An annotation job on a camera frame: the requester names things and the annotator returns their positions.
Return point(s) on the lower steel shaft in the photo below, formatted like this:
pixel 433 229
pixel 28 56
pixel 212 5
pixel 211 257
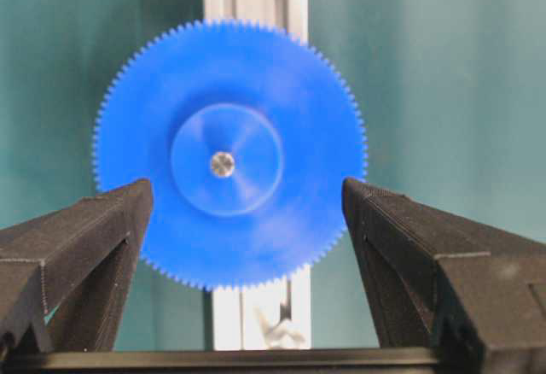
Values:
pixel 222 164

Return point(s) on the grey upper shaft bracket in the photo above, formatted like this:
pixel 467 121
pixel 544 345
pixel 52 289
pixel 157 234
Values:
pixel 282 335

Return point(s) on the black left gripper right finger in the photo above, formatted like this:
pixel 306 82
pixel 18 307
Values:
pixel 436 279

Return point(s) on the large blue plastic gear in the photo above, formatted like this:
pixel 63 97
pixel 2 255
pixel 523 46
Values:
pixel 246 135

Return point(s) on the silver aluminium extrusion rail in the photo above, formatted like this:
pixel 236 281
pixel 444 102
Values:
pixel 235 326

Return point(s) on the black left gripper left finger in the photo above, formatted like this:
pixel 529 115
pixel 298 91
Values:
pixel 65 276

